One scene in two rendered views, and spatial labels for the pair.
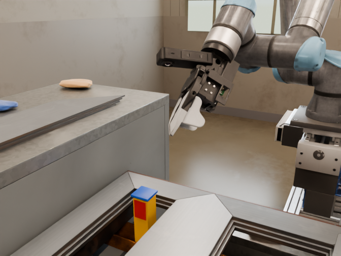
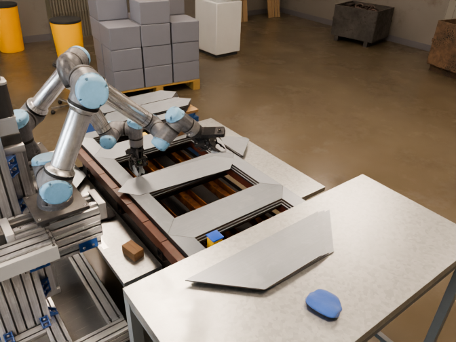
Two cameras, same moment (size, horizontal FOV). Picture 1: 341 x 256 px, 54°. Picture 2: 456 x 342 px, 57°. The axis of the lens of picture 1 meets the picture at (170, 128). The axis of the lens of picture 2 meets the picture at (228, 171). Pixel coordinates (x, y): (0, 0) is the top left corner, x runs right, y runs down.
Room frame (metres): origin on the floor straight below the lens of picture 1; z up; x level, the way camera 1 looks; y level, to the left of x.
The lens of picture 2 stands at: (2.21, 0.72, 2.14)
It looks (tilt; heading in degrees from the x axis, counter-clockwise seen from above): 31 degrees down; 204
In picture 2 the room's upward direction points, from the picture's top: 2 degrees clockwise
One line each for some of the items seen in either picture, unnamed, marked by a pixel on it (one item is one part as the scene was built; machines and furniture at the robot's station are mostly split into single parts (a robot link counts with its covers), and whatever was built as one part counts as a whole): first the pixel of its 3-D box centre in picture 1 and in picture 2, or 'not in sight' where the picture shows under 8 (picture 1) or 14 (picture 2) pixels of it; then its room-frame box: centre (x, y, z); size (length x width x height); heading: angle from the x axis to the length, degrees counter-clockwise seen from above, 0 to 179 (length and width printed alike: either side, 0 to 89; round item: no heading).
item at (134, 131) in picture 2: not in sight; (134, 128); (0.58, -0.55, 1.16); 0.09 x 0.08 x 0.11; 112
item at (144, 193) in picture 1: (144, 195); (214, 237); (0.87, 0.08, 0.88); 0.06 x 0.06 x 0.02; 62
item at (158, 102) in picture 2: not in sight; (142, 108); (-0.30, -1.15, 0.82); 0.80 x 0.40 x 0.06; 152
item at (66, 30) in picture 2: not in sight; (68, 43); (-2.71, -4.21, 0.36); 0.46 x 0.46 x 0.73
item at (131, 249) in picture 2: not in sight; (132, 250); (0.97, -0.32, 0.70); 0.10 x 0.06 x 0.05; 74
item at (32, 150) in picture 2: not in sight; (23, 146); (0.91, -1.01, 1.09); 0.15 x 0.15 x 0.10
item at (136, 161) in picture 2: not in sight; (138, 155); (0.58, -0.54, 1.00); 0.09 x 0.08 x 0.12; 62
